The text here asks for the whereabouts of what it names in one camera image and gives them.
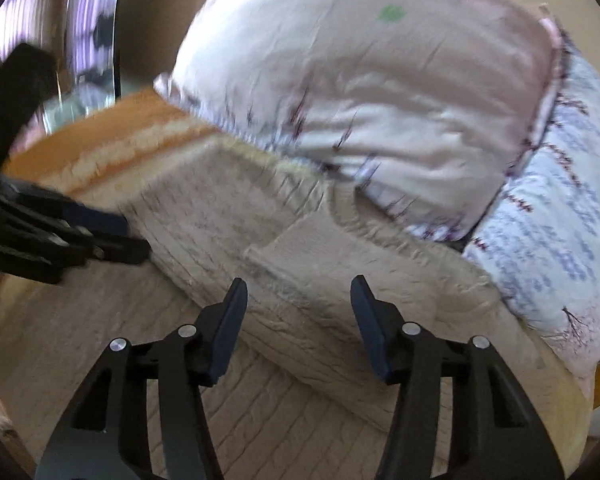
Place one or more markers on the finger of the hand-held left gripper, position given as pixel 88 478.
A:
pixel 122 250
pixel 97 221

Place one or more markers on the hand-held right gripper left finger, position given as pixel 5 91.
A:
pixel 226 327

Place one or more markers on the orange cream striped blanket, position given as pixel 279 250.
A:
pixel 110 135

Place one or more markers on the cream quilted bed cover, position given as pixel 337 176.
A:
pixel 290 410

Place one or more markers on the blue patterned white pillow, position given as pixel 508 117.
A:
pixel 555 220

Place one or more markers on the beige knitted sweater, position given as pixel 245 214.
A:
pixel 260 260

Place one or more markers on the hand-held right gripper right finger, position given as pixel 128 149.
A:
pixel 369 327

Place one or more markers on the pink printed pillow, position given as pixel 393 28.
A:
pixel 380 90

